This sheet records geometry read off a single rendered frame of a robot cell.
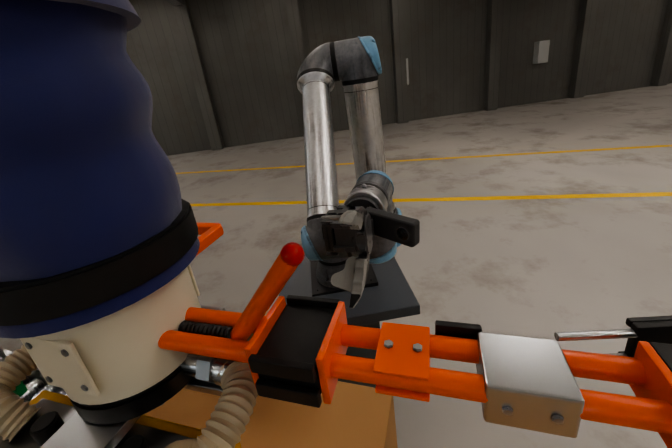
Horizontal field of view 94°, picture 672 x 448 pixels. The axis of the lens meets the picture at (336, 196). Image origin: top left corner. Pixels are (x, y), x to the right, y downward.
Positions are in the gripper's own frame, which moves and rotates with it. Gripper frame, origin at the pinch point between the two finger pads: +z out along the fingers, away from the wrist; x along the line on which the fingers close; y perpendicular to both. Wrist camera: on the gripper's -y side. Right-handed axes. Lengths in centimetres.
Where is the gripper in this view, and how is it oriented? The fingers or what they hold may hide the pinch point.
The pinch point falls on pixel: (350, 269)
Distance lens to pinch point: 48.3
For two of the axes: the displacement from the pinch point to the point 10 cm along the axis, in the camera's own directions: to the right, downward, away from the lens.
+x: -1.2, -9.3, -3.5
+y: -9.5, 0.1, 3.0
